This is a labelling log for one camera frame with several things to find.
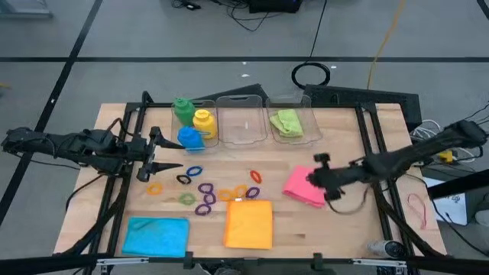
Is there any blue microfibre cloth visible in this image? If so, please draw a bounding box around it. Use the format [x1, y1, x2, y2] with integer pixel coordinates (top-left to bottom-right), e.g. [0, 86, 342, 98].
[121, 216, 191, 258]

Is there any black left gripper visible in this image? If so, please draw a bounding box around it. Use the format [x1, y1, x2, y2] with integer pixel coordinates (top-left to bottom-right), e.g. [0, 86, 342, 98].
[121, 126, 186, 183]

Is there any black wedge panel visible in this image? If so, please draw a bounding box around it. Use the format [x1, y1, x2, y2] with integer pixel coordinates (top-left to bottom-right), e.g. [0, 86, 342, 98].
[198, 82, 269, 102]

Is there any grey metal floor base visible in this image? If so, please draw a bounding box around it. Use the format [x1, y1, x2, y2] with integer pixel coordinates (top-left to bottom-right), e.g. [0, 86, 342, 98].
[0, 0, 53, 19]

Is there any black flat panel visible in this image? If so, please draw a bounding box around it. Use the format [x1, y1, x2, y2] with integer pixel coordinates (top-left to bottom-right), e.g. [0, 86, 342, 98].
[303, 84, 423, 133]

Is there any black aluminium rig frame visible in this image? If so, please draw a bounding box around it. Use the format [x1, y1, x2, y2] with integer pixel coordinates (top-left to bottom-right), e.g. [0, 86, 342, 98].
[0, 90, 489, 275]

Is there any orange microfibre cloth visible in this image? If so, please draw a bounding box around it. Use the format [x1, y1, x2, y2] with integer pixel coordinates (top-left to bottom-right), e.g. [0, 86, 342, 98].
[223, 199, 274, 251]

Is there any green microfibre cloth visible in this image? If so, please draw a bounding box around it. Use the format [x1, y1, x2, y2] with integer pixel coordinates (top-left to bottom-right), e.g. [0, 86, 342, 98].
[268, 108, 305, 139]

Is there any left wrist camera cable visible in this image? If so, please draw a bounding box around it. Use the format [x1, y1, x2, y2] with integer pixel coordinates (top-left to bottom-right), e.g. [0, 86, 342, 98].
[105, 117, 135, 141]

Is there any clear plastic bin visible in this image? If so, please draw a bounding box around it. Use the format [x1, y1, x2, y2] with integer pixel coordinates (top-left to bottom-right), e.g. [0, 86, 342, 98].
[264, 95, 324, 147]
[170, 98, 220, 154]
[215, 94, 268, 148]

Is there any yellow hanging cable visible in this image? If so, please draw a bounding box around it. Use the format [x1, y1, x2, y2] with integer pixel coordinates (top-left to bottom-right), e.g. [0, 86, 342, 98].
[365, 0, 406, 90]

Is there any white cable bundle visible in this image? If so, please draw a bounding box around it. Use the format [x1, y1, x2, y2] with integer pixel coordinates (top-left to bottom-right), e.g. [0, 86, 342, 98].
[410, 118, 474, 161]

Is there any black coiled cable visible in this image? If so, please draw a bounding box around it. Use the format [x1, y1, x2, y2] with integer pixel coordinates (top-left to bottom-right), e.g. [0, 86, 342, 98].
[290, 0, 332, 90]

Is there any silver frame bracket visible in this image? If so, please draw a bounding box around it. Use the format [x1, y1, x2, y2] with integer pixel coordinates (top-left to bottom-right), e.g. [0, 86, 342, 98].
[96, 257, 149, 266]
[351, 258, 408, 267]

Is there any blue sports bottle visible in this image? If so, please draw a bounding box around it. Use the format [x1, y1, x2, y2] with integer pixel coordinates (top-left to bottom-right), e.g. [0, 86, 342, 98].
[176, 125, 208, 154]

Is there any black floor cable tangle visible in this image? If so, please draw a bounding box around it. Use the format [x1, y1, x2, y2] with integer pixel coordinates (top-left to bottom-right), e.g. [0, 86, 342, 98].
[170, 0, 283, 33]

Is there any black electronics box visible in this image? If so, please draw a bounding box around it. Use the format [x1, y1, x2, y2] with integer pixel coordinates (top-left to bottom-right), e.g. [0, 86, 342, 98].
[247, 0, 303, 15]

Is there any green sports bottle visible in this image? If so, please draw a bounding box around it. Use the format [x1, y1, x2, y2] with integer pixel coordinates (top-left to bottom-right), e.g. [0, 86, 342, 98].
[172, 97, 197, 128]

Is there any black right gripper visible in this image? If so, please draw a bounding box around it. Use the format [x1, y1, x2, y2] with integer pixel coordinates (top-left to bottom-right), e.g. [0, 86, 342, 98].
[306, 152, 364, 202]

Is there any red cord loop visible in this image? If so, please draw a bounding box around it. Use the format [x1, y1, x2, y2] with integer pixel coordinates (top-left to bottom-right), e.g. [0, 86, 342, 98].
[406, 192, 429, 231]

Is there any white and black cylinder device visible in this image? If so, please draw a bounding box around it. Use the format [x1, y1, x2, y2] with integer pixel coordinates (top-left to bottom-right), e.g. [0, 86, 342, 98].
[367, 239, 406, 260]

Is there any yellow sports bottle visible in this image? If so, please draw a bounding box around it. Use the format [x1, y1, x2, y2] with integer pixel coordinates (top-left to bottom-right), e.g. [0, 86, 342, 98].
[192, 108, 219, 141]

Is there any pink microfibre cloth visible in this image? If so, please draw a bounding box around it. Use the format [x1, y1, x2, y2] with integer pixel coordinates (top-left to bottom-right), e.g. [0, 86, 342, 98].
[282, 164, 328, 209]

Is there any white paper sheet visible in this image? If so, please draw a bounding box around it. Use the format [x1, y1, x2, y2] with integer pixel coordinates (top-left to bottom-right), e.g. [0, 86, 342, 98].
[423, 176, 469, 226]

